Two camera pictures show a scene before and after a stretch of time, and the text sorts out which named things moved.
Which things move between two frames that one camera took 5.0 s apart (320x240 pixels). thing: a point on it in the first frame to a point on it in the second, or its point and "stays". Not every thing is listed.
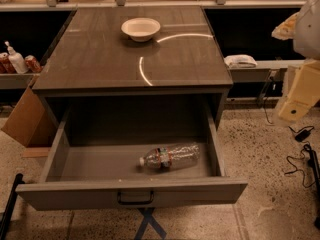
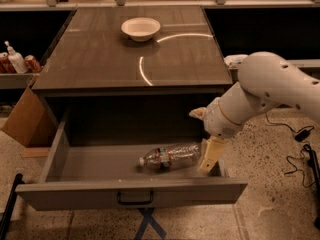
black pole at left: [18, 181] stays
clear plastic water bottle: [171, 156] stays
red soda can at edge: [6, 65] stays
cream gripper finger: [286, 29] to [198, 113]
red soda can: [32, 63] stays
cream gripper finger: [302, 90] to [213, 153]
